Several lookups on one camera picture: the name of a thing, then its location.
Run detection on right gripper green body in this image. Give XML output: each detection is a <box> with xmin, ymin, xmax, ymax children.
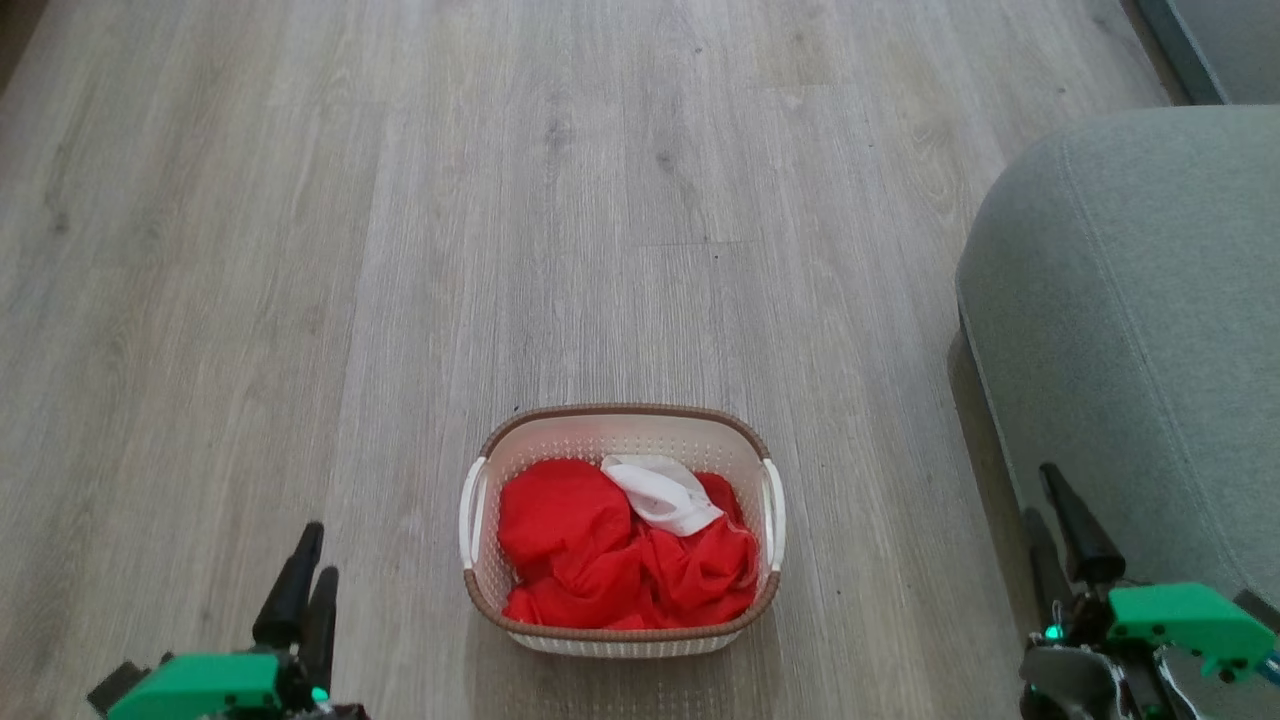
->
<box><xmin>1019</xmin><ymin>582</ymin><xmax>1280</xmax><ymax>720</ymax></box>

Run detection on grey blue furniture base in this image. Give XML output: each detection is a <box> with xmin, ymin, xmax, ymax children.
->
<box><xmin>1134</xmin><ymin>0</ymin><xmax>1280</xmax><ymax>106</ymax></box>

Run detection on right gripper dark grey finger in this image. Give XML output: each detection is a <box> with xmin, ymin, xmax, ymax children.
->
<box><xmin>1039</xmin><ymin>462</ymin><xmax>1127</xmax><ymax>587</ymax></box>
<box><xmin>1021</xmin><ymin>507</ymin><xmax>1078</xmax><ymax>632</ymax></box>

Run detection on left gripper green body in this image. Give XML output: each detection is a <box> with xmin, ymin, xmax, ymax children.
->
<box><xmin>88</xmin><ymin>649</ymin><xmax>367</xmax><ymax>720</ymax></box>

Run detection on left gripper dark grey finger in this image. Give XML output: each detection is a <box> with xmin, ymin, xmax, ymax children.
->
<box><xmin>298</xmin><ymin>566</ymin><xmax>340</xmax><ymax>691</ymax></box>
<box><xmin>252</xmin><ymin>522</ymin><xmax>325</xmax><ymax>649</ymax></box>

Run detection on white plastic laundry basket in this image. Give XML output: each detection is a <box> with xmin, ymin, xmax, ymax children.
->
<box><xmin>459</xmin><ymin>403</ymin><xmax>787</xmax><ymax>659</ymax></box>

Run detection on grey fabric sofa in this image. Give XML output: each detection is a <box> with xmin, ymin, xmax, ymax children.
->
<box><xmin>954</xmin><ymin>104</ymin><xmax>1280</xmax><ymax>641</ymax></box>

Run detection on white cloth garment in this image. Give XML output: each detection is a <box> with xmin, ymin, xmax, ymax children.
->
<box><xmin>600</xmin><ymin>454</ymin><xmax>725</xmax><ymax>538</ymax></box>

